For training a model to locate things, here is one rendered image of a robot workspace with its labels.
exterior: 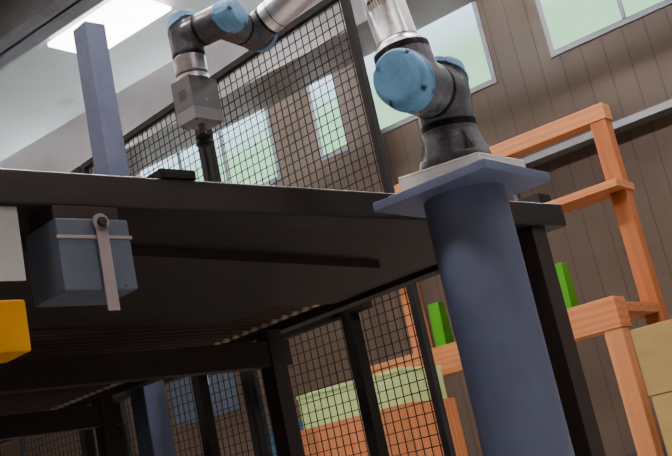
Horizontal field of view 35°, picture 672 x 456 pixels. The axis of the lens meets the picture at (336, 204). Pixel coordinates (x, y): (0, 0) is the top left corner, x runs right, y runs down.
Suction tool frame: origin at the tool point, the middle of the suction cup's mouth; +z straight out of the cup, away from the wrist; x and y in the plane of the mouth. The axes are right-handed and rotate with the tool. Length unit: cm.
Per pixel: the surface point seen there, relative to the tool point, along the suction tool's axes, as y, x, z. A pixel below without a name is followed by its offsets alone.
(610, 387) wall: -675, -270, 45
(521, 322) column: -20, 55, 55
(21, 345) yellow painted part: 69, 26, 49
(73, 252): 58, 27, 35
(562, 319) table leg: -76, 33, 50
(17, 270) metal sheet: 67, 24, 37
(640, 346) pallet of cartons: -289, -50, 46
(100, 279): 54, 27, 39
